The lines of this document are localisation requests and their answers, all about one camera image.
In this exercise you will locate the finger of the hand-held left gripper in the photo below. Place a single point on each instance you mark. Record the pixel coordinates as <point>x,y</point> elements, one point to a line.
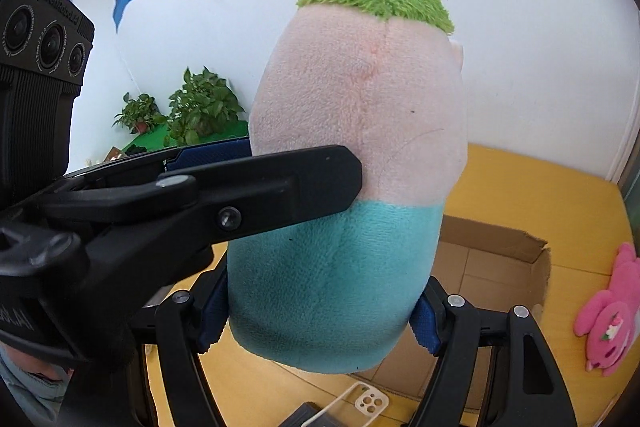
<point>210,154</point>
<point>280,182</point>

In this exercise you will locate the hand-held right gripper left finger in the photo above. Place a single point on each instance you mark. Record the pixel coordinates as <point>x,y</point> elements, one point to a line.
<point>215,312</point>

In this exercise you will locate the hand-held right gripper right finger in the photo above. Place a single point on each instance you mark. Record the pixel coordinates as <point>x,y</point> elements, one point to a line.
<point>425,324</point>

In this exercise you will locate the white phone case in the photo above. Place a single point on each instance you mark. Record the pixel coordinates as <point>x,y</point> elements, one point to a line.
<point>372,402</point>

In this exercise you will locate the cardboard box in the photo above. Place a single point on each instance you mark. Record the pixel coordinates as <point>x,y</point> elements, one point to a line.
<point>500,267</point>

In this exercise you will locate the green-haired plush doll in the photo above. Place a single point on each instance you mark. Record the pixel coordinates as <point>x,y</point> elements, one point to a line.
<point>360,117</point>

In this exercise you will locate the black product box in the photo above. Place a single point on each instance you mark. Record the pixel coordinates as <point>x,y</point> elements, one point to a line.
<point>305,417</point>

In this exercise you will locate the wooden desktop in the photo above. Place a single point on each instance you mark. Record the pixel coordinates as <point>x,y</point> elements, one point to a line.
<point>575,217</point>

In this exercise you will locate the large potted plant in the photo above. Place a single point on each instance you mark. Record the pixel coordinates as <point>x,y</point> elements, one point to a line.
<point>202,107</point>

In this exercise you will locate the small potted plant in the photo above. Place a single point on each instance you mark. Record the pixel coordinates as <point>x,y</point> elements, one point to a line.
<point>140,114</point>

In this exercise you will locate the pink plush toy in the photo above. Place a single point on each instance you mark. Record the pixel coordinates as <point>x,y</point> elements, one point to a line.
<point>607,322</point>

